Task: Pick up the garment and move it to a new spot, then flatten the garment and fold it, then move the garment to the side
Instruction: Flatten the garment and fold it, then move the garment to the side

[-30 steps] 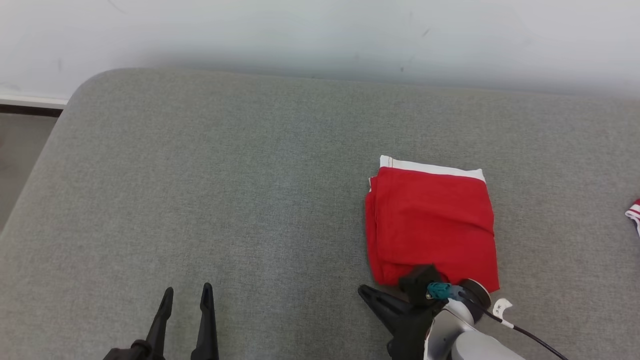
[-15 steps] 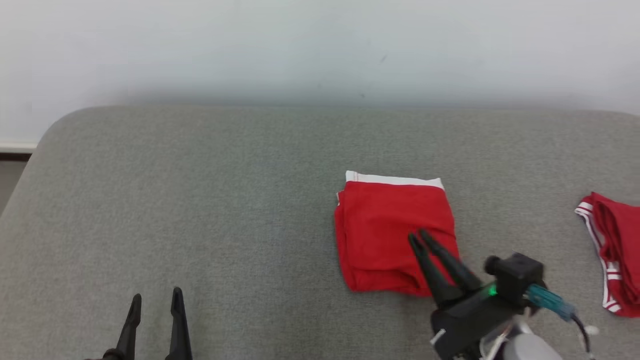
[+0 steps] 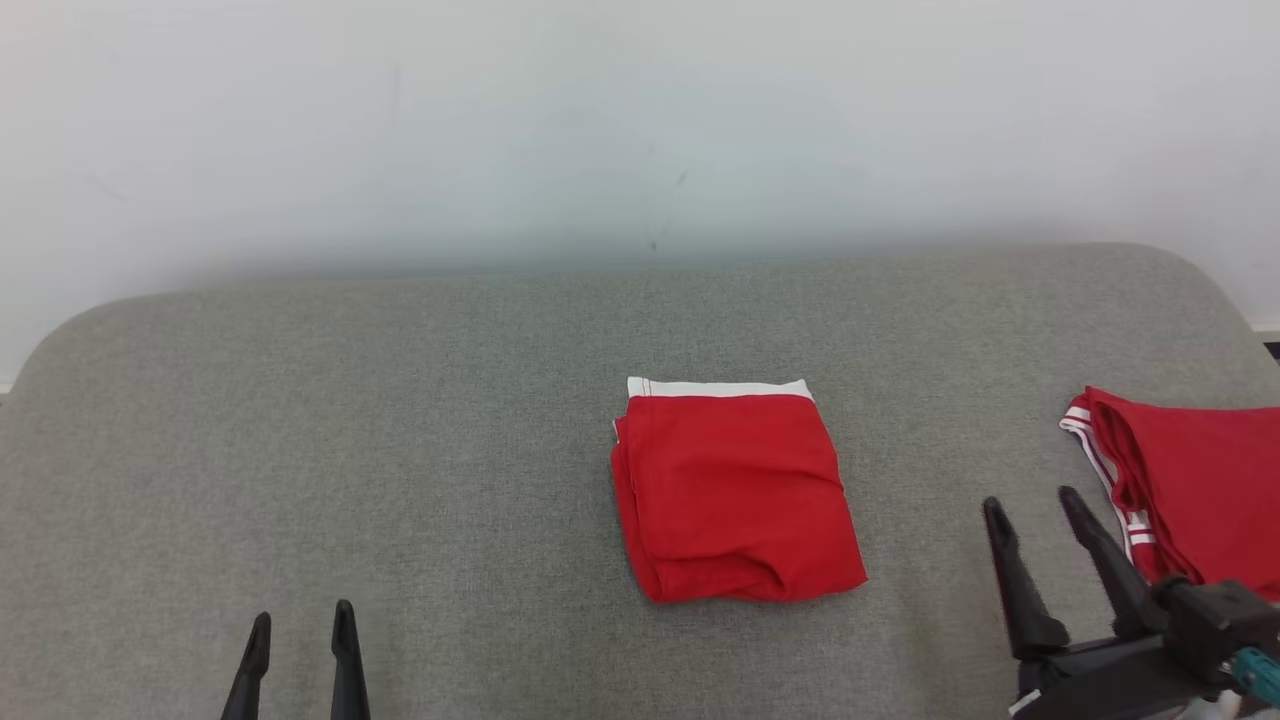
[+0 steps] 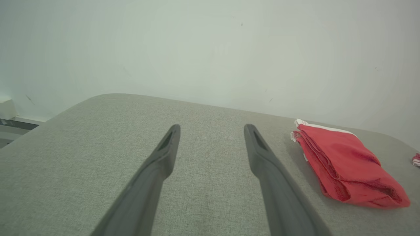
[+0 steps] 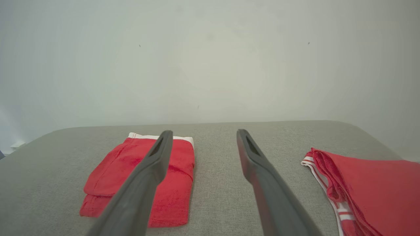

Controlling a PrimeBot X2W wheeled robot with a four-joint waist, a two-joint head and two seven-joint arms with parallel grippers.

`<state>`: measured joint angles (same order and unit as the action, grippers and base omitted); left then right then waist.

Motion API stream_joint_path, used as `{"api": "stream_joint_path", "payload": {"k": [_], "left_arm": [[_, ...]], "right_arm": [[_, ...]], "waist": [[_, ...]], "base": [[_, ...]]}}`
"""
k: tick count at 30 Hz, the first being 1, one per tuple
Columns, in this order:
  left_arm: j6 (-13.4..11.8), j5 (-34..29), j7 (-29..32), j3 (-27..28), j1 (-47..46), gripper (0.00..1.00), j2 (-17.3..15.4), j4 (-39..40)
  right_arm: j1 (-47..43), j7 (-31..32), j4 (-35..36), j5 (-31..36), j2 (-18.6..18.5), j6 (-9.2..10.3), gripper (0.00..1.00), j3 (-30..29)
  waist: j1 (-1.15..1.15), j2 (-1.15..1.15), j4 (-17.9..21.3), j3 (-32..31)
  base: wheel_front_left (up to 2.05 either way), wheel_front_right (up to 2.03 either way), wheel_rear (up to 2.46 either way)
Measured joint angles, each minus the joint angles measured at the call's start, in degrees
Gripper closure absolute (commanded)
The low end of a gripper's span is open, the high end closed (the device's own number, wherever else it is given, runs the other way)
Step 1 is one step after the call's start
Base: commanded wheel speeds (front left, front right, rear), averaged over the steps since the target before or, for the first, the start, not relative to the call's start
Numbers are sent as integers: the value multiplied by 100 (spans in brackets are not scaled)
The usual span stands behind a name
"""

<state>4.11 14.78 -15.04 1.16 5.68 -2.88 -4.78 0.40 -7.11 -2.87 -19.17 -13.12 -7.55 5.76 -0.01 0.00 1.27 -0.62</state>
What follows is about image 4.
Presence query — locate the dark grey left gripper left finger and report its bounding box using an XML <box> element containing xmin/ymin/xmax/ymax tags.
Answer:
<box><xmin>90</xmin><ymin>124</ymin><xmax>181</xmax><ymax>236</ymax></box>

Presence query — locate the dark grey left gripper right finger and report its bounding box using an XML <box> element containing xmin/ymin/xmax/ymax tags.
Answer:
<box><xmin>244</xmin><ymin>124</ymin><xmax>332</xmax><ymax>236</ymax></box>

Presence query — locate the red and white sports jersey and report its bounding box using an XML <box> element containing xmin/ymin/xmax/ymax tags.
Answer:
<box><xmin>290</xmin><ymin>118</ymin><xmax>411</xmax><ymax>209</ymax></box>

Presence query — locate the white wall socket box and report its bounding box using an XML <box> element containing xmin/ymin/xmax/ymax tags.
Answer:
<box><xmin>0</xmin><ymin>98</ymin><xmax>18</xmax><ymax>120</ymax></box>

